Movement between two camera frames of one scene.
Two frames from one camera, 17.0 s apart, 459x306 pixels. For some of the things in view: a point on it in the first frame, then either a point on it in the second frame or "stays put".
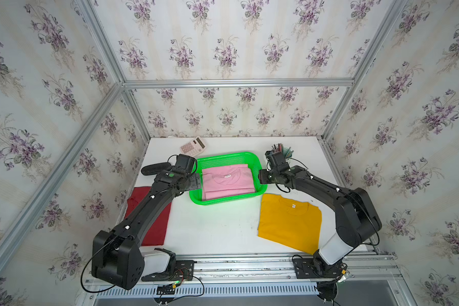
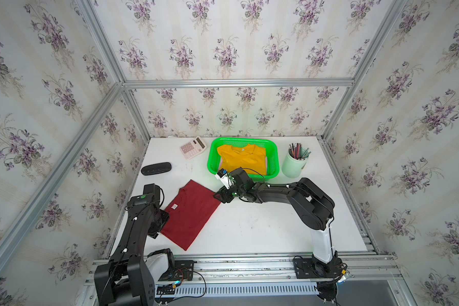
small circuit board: [165, 289] stays put
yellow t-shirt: [293, 224] → [252, 159]
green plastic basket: [208, 160] → [272, 152]
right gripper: [261, 176] → [222, 194]
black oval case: [154, 169] stays put
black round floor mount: [327, 290] stays put
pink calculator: [194, 147] stays put
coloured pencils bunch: [285, 150] → [298, 152]
